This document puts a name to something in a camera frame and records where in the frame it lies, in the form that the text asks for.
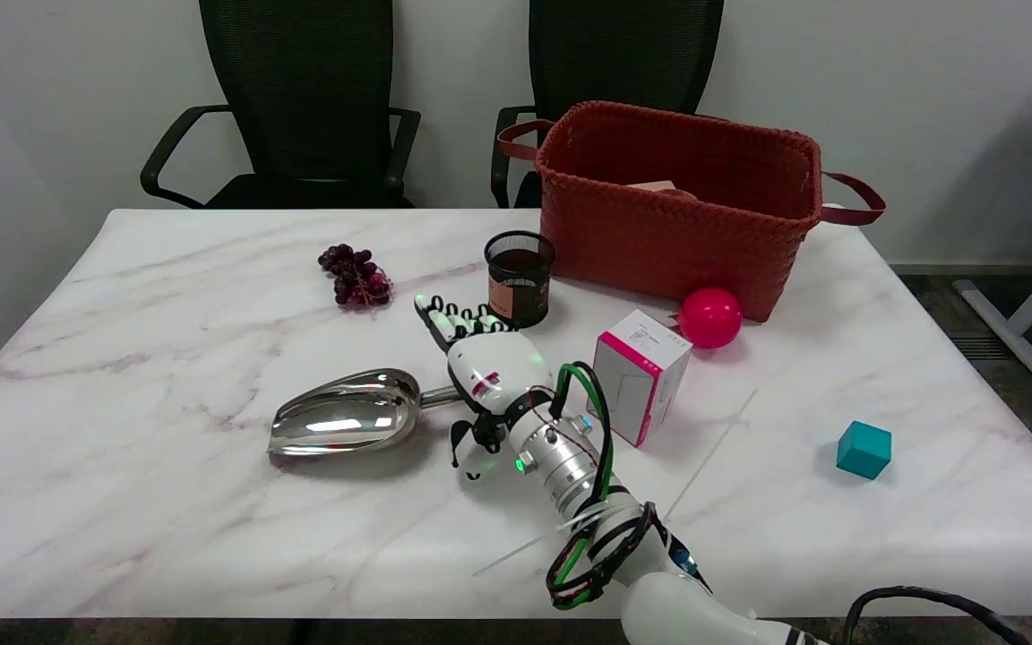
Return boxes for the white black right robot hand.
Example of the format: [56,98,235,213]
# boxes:
[414,292,555,481]

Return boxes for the white paper box pink edges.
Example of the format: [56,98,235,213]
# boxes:
[589,309,694,448]

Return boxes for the black mesh pen cup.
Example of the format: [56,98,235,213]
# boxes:
[484,230,556,329]

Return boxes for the shiny metal scoop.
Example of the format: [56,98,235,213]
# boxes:
[267,367,465,459]

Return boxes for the purple grape bunch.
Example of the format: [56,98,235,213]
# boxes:
[317,243,393,309]

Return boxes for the pink ball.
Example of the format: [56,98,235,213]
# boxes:
[679,287,744,350]

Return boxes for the tan object inside basket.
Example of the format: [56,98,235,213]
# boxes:
[623,179,701,203]

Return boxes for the black mesh office chair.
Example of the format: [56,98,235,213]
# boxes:
[491,0,725,210]
[140,0,423,211]

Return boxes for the teal cube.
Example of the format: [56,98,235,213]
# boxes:
[836,420,893,480]

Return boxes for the green robot cable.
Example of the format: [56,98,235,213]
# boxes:
[550,361,651,610]

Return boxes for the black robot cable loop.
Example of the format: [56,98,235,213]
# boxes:
[546,360,712,612]

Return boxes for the red woven basket with handles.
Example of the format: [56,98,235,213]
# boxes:
[496,100,887,323]

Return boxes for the thick black floor cable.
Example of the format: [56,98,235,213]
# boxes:
[843,586,1032,645]

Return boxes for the white desk leg frame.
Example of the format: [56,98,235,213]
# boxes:
[953,231,1032,401]

